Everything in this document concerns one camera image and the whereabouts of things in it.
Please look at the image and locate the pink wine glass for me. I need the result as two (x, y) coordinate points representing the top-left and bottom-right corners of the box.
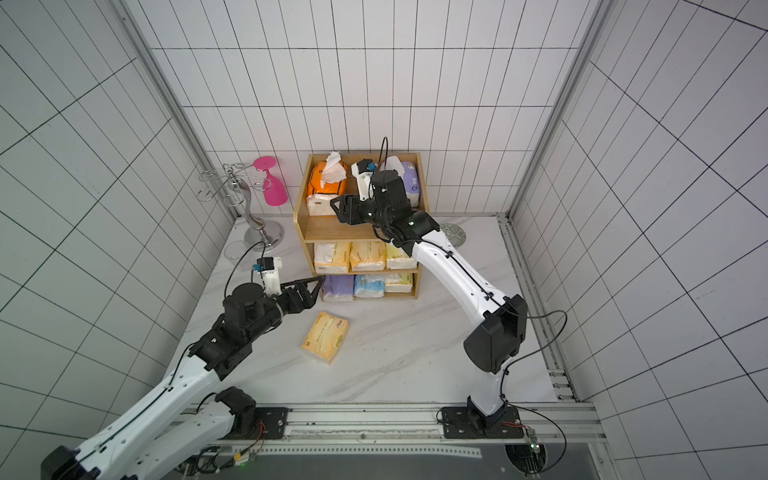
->
(253, 156), (289, 207)

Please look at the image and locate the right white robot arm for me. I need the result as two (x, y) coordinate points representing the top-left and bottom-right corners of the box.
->
(330, 170), (528, 424)

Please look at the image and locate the white-yellow tissue pack middle-right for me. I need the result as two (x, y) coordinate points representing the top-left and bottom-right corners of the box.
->
(386, 243), (418, 270)

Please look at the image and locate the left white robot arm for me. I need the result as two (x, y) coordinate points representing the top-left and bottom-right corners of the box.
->
(40, 277), (323, 479)

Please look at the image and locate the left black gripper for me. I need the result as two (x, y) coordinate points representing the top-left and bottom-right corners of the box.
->
(247, 277), (324, 340)

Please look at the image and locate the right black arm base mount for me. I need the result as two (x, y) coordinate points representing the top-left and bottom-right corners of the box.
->
(436, 398), (526, 440)

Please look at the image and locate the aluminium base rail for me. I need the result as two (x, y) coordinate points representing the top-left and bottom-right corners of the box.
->
(149, 403), (607, 460)

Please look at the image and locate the purple tissue pack bottom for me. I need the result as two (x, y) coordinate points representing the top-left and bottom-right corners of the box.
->
(322, 275), (355, 302)

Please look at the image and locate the purple tissue pack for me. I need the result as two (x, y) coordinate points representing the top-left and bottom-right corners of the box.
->
(322, 275), (355, 302)
(384, 156), (422, 208)

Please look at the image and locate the yellow tissue pack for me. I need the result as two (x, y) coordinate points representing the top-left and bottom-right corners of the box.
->
(301, 312), (350, 364)

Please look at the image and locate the beige tissue pack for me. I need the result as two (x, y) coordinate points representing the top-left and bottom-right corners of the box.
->
(349, 241), (386, 272)
(313, 242), (351, 275)

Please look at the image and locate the silver glass holder stand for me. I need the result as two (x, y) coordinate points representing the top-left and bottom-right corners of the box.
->
(196, 163), (284, 251)

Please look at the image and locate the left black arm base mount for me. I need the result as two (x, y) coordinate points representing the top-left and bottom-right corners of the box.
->
(198, 387), (289, 440)

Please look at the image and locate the blue tissue pack bottom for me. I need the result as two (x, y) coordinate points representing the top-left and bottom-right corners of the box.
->
(354, 275), (386, 299)

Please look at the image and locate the orange tissue pack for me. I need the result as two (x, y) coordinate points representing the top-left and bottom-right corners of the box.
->
(306, 151), (348, 216)

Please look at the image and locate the patterned ceramic bowl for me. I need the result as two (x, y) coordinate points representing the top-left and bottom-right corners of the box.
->
(440, 223), (467, 248)

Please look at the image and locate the wooden three-tier shelf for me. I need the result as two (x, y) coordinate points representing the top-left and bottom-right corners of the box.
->
(293, 151), (430, 299)

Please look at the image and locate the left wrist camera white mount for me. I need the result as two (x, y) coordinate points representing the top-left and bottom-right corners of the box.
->
(253, 257), (282, 296)

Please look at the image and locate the clear plastic cup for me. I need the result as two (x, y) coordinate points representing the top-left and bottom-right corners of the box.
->
(223, 240), (248, 266)

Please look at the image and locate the yellow-white tissue pack bottom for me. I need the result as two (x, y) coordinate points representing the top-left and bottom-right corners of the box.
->
(383, 273), (414, 294)

